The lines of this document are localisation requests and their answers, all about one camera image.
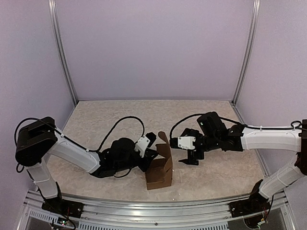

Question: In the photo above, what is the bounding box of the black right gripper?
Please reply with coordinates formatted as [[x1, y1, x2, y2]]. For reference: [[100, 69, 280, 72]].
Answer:
[[180, 128, 220, 165]]

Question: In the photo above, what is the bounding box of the brown cardboard paper box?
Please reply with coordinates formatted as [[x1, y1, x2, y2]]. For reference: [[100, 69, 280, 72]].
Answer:
[[145, 131, 173, 190]]

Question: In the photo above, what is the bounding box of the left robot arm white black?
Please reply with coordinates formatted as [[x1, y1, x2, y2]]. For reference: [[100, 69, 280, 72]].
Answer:
[[14, 116, 158, 213]]

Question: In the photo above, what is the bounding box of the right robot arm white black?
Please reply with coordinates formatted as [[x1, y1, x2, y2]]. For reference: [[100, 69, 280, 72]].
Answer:
[[170, 112, 307, 217]]

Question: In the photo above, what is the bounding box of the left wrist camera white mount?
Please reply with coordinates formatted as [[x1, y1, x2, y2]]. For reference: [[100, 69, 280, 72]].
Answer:
[[135, 132, 156, 158]]

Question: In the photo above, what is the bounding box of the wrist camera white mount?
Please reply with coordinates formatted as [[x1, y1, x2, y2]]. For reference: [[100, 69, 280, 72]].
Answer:
[[170, 128, 201, 150], [135, 132, 156, 158]]

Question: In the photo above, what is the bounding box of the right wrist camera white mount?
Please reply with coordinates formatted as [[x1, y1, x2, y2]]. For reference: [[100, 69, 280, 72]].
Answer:
[[170, 128, 201, 150]]

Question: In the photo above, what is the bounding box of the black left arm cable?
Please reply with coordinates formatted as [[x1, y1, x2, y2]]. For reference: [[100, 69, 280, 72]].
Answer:
[[14, 116, 146, 173]]

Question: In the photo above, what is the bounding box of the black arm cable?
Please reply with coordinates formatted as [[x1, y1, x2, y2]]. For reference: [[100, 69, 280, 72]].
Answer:
[[14, 116, 146, 173], [169, 112, 303, 144]]

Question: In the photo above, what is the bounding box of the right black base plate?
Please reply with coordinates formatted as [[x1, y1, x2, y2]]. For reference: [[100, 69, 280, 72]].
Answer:
[[229, 198, 271, 218]]

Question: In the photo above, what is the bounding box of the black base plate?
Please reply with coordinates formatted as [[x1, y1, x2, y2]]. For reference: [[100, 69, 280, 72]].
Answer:
[[42, 196, 84, 218], [229, 198, 271, 218]]

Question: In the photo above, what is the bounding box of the front aluminium rail frame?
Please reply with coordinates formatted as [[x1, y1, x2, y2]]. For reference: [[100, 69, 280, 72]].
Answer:
[[15, 190, 298, 230]]

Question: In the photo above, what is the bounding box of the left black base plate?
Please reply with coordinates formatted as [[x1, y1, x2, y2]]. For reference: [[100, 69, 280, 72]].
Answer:
[[42, 196, 84, 218]]

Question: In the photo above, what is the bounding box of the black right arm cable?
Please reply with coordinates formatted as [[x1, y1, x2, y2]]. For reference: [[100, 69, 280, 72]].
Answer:
[[169, 112, 303, 144]]

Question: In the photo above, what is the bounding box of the right aluminium frame post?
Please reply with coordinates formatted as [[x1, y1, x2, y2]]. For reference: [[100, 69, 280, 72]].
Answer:
[[231, 0, 260, 107]]

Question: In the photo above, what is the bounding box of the aluminium frame post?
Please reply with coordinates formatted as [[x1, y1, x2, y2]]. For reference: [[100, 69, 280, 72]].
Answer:
[[231, 0, 260, 107], [48, 0, 79, 107]]

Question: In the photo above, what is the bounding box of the left aluminium frame post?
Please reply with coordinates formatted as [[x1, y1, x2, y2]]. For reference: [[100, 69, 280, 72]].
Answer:
[[48, 0, 79, 107]]

